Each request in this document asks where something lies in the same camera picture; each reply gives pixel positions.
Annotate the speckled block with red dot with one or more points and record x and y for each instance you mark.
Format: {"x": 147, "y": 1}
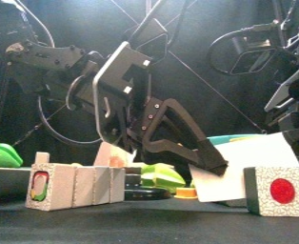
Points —
{"x": 283, "y": 190}

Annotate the white kitchen scale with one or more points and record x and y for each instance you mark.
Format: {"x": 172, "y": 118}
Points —
{"x": 7, "y": 184}

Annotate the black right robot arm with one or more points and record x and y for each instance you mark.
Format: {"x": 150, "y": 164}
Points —
{"x": 293, "y": 22}

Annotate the pale pink box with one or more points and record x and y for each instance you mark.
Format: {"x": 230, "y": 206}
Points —
{"x": 107, "y": 152}

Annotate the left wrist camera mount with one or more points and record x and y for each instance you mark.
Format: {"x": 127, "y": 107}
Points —
{"x": 154, "y": 41}

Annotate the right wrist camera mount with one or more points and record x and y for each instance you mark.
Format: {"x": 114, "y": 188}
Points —
{"x": 252, "y": 60}

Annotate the white block watermelon picture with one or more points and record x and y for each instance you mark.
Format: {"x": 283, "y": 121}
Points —
{"x": 71, "y": 187}

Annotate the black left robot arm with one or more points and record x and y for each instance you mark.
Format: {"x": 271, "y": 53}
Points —
{"x": 46, "y": 58}

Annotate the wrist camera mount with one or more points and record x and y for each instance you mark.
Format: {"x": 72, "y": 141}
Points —
{"x": 154, "y": 41}
{"x": 252, "y": 60}

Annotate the orange toy food piece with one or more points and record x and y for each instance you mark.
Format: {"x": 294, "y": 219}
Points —
{"x": 118, "y": 162}

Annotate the green toy pepper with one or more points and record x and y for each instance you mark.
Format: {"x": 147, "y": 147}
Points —
{"x": 162, "y": 178}

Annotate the teal basket with orange rim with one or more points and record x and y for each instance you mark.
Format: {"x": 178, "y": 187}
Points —
{"x": 223, "y": 139}

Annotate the bright green toy vegetable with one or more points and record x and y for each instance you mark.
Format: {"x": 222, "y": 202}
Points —
{"x": 0, "y": 155}

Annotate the black round disc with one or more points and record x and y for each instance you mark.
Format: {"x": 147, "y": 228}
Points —
{"x": 144, "y": 193}

